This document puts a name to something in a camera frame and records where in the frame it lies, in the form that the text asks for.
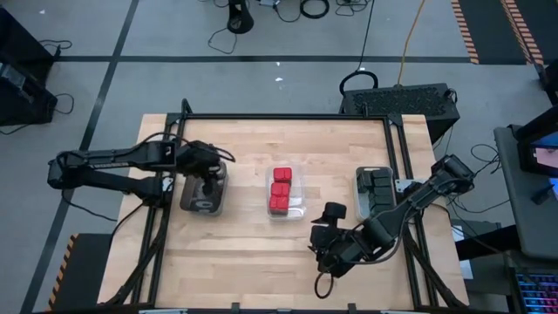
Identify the black hanging cable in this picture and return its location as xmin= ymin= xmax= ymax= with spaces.
xmin=338 ymin=0 xmax=380 ymax=96

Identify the grey desk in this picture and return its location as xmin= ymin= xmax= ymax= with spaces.
xmin=493 ymin=124 xmax=558 ymax=263

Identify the backlit keyboard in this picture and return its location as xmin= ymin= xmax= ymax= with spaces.
xmin=515 ymin=270 xmax=558 ymax=314

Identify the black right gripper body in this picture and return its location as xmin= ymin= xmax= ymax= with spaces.
xmin=309 ymin=201 xmax=365 ymax=279

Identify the clear plastic bin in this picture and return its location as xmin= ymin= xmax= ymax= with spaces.
xmin=265 ymin=164 xmax=307 ymax=222

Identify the black equipment rack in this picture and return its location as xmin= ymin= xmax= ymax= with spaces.
xmin=0 ymin=60 xmax=59 ymax=127

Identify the black round stand base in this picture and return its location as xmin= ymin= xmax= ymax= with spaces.
xmin=226 ymin=0 xmax=255 ymax=35

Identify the black equipment case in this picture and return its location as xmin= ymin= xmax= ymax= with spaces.
xmin=0 ymin=6 xmax=57 ymax=71

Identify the black equipment stand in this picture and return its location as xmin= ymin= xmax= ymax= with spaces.
xmin=538 ymin=58 xmax=558 ymax=106

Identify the black perforated computer case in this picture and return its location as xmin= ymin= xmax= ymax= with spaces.
xmin=339 ymin=82 xmax=461 ymax=145

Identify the dark grey plastic bin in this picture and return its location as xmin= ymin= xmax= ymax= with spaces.
xmin=179 ymin=160 xmax=229 ymax=217

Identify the white plastic bin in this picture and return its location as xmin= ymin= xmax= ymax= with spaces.
xmin=353 ymin=165 xmax=400 ymax=221

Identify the small black desk device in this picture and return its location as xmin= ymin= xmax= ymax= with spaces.
xmin=530 ymin=185 xmax=555 ymax=206

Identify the computer monitor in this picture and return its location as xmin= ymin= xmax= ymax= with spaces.
xmin=516 ymin=106 xmax=558 ymax=178

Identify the coiled black cable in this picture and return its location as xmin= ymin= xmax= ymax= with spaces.
xmin=299 ymin=0 xmax=331 ymax=20

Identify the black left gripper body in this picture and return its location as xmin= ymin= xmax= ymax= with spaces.
xmin=174 ymin=140 xmax=228 ymax=184

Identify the black metal table frame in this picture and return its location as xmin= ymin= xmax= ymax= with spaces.
xmin=104 ymin=99 xmax=470 ymax=311

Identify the yellow hanging cable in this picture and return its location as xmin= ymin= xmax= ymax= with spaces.
xmin=395 ymin=0 xmax=426 ymax=87

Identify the black mat striped edge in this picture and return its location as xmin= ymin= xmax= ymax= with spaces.
xmin=450 ymin=0 xmax=558 ymax=66
xmin=46 ymin=232 xmax=113 ymax=313

